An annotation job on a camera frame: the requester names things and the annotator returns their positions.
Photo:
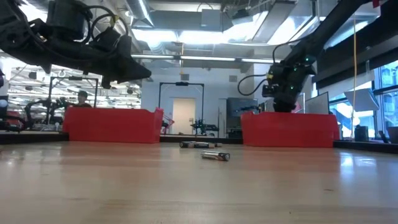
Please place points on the dark cabinet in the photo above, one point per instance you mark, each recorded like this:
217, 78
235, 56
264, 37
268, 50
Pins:
242, 107

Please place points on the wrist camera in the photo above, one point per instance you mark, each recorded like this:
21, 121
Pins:
66, 15
270, 90

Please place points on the glass window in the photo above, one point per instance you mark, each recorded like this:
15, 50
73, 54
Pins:
388, 109

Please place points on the single silver battery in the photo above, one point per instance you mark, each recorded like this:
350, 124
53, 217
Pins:
216, 155

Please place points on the black gantry frame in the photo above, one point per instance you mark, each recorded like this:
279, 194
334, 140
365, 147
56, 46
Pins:
96, 93
182, 83

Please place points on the black background robot arm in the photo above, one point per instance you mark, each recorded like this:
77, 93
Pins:
31, 107

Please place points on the red plastic bin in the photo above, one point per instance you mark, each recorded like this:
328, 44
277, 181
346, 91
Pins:
289, 130
112, 126

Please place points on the grey monitor panel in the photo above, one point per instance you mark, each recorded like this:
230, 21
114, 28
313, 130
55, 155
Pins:
317, 104

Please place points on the silver black battery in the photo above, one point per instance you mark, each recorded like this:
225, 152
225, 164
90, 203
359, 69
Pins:
205, 145

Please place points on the beige door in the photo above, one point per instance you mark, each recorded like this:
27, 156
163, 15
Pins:
183, 115

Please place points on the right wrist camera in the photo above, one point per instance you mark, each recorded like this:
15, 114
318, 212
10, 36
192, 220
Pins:
270, 90

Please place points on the person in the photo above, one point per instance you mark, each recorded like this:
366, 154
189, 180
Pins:
82, 98

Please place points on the silver ventilation duct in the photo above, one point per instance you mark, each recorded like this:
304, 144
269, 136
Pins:
140, 12

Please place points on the grey ceiling unit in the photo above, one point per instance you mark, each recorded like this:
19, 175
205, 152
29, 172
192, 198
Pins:
214, 18

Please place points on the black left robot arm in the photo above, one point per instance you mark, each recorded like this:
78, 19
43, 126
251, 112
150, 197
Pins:
9, 15

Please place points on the black background robot device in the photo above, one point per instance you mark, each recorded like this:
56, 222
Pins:
203, 127

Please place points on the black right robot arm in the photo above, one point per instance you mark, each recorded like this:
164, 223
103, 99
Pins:
326, 28

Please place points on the dark grey bin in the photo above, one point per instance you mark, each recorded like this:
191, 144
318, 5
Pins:
393, 135

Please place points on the grey wall vent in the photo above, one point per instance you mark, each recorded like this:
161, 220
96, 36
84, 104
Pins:
184, 77

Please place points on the black waste bin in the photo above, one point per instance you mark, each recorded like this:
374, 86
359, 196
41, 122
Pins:
361, 133

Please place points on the bright ceiling light panel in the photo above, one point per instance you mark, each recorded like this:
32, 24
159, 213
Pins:
186, 36

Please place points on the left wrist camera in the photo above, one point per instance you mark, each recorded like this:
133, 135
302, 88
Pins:
66, 15

